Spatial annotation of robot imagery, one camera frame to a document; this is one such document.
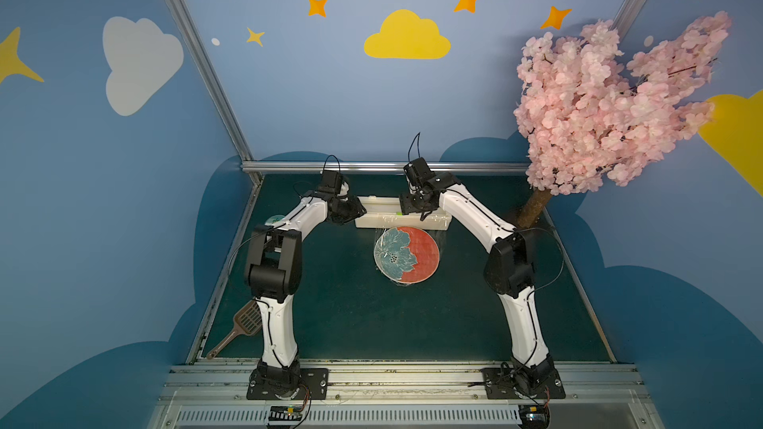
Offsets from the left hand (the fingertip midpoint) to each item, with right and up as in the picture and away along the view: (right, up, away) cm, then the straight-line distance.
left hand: (361, 208), depth 100 cm
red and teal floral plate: (+15, -16, -2) cm, 22 cm away
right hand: (+18, +2, -3) cm, 18 cm away
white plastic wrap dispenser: (+8, -2, +2) cm, 9 cm away
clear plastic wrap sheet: (+26, -9, -1) cm, 28 cm away
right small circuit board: (+46, -52, -26) cm, 74 cm away
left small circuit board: (-17, -51, -27) cm, 60 cm away
